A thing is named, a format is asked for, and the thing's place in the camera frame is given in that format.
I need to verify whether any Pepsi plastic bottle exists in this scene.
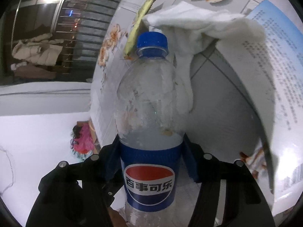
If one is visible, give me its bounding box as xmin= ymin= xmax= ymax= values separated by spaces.
xmin=115 ymin=32 xmax=190 ymax=226

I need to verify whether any yellow snack bag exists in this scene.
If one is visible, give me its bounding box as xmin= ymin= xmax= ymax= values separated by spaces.
xmin=123 ymin=0 xmax=156 ymax=60

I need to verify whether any white cotton glove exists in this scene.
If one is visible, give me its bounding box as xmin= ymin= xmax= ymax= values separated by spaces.
xmin=143 ymin=2 xmax=265 ymax=111

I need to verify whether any pink doll toy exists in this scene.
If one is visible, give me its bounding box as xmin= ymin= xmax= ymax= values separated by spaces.
xmin=70 ymin=122 xmax=94 ymax=160

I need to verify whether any floral bed sheet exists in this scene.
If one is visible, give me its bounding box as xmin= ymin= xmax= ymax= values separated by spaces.
xmin=88 ymin=0 xmax=292 ymax=218

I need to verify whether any printed paper booklet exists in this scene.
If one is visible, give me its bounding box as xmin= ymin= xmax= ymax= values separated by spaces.
xmin=216 ymin=0 xmax=302 ymax=215

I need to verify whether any beige hanging jacket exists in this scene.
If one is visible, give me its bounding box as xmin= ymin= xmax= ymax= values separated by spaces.
xmin=11 ymin=33 xmax=64 ymax=67

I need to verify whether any balcony metal railing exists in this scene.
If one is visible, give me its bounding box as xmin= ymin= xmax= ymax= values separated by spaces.
xmin=51 ymin=0 xmax=121 ymax=72

